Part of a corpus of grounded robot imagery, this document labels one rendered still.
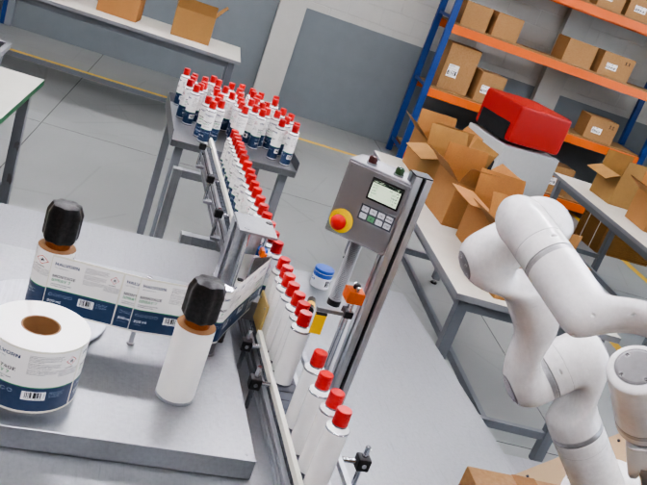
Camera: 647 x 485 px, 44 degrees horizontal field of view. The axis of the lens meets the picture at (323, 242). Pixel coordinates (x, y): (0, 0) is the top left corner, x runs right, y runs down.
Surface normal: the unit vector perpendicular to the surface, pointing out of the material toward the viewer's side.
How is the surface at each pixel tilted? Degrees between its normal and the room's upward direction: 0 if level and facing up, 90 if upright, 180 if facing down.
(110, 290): 90
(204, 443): 0
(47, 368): 90
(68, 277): 90
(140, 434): 0
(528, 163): 90
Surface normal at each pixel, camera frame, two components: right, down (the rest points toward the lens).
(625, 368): -0.36, -0.65
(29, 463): 0.32, -0.89
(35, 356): 0.18, 0.40
